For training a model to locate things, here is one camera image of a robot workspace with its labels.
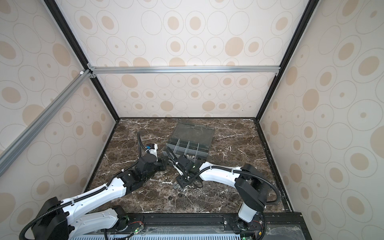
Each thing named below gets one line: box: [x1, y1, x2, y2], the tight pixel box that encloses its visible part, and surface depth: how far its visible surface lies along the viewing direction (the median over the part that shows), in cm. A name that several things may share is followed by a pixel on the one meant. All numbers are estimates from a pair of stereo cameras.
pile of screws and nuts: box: [172, 181, 206, 199], surface depth 85 cm
